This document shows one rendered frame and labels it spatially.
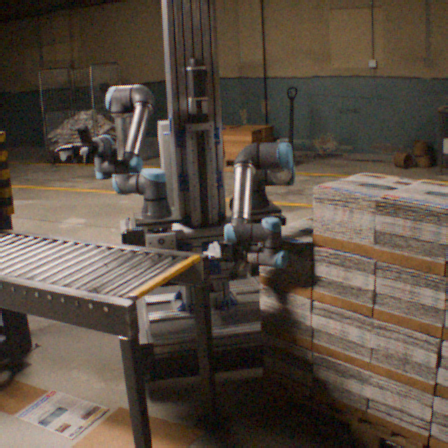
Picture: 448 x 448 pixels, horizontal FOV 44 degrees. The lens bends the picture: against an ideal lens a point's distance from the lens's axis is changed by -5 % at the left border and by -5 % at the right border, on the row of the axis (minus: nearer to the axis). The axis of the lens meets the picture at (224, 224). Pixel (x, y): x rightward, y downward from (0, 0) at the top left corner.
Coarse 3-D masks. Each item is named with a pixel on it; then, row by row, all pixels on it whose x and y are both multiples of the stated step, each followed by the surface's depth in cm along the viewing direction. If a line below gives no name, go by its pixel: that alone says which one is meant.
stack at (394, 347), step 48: (288, 240) 235; (336, 288) 221; (384, 288) 205; (432, 288) 190; (336, 336) 226; (384, 336) 208; (432, 336) 194; (336, 384) 231; (384, 384) 213; (432, 384) 196; (336, 432) 236; (384, 432) 217; (432, 432) 200
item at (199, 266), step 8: (0, 232) 280; (8, 232) 278; (16, 232) 277; (24, 232) 277; (56, 240) 262; (64, 240) 260; (72, 240) 259; (80, 240) 259; (88, 240) 258; (112, 248) 248; (120, 248) 246; (128, 248) 244; (136, 248) 244; (144, 248) 243; (152, 248) 243; (160, 248) 241; (160, 256) 237; (176, 256) 233; (184, 256) 231; (200, 256) 230; (208, 256) 231; (200, 264) 229; (208, 264) 232; (184, 272) 233; (192, 272) 231; (200, 272) 230; (208, 272) 233; (168, 280) 238; (176, 280) 236; (184, 280) 234; (192, 280) 233; (200, 280) 231; (208, 280) 233
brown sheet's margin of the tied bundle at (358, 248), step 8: (312, 232) 226; (312, 240) 226; (320, 240) 223; (328, 240) 220; (336, 240) 217; (344, 240) 214; (336, 248) 218; (344, 248) 215; (352, 248) 212; (360, 248) 210; (368, 248) 207; (368, 256) 208
